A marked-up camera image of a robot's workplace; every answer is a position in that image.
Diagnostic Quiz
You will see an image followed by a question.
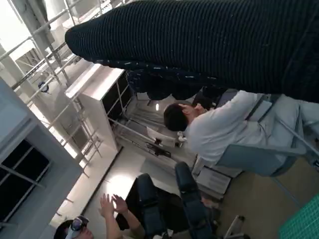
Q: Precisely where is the black knitted gloved right hand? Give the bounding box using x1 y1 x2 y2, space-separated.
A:
64 0 319 103

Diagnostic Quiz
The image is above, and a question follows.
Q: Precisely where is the seated person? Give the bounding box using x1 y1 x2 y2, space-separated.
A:
163 89 319 172

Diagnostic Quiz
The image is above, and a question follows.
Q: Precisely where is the white shelf cabinet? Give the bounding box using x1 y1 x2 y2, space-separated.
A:
64 63 134 152

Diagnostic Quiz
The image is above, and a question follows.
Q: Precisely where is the grey chair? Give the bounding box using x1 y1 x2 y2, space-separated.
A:
215 99 319 177

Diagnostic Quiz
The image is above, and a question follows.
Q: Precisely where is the silver metal pole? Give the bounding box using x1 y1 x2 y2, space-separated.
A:
278 119 319 159

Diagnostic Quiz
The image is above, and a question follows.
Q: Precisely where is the small white appliance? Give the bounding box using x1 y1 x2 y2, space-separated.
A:
193 154 244 200

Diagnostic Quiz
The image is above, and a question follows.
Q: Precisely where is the dark blue office chair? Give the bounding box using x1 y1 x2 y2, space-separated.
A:
136 173 162 239
175 161 246 239

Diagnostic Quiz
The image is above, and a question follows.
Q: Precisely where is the round dark ceiling fixture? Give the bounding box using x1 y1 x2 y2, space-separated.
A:
37 81 50 93

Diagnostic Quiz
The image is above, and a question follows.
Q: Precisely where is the black flat screen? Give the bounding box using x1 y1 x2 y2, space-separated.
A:
116 174 180 232

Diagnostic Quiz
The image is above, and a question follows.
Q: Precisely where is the person wearing headset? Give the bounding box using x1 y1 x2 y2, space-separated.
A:
53 193 150 239

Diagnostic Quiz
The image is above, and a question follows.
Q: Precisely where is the green cutting mat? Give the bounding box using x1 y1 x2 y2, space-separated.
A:
278 194 319 239

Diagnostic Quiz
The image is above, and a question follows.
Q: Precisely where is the VR headset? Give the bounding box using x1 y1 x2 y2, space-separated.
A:
65 215 90 239

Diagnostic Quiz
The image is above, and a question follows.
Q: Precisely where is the dark window with frame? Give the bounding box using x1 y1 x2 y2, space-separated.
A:
0 138 50 225

